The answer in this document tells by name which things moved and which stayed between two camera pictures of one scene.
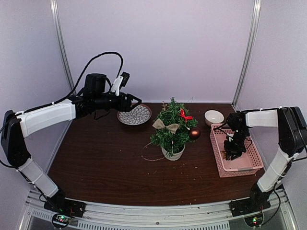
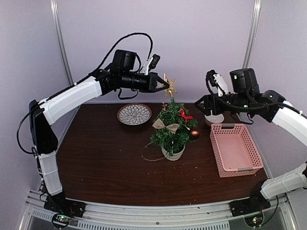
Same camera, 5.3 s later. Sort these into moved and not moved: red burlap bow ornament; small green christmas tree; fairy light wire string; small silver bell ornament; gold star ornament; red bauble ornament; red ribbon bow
Moved: gold star ornament
Not moved: red ribbon bow; fairy light wire string; red bauble ornament; small green christmas tree; small silver bell ornament; red burlap bow ornament
